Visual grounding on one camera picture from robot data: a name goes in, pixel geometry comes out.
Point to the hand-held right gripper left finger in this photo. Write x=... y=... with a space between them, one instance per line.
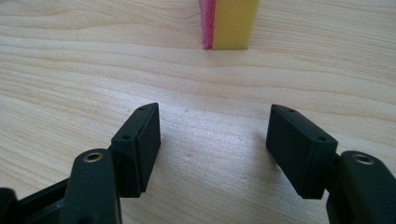
x=137 y=155

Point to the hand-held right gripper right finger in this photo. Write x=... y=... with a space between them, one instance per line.
x=299 y=152

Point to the yellow and pink sponge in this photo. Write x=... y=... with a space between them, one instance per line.
x=232 y=23

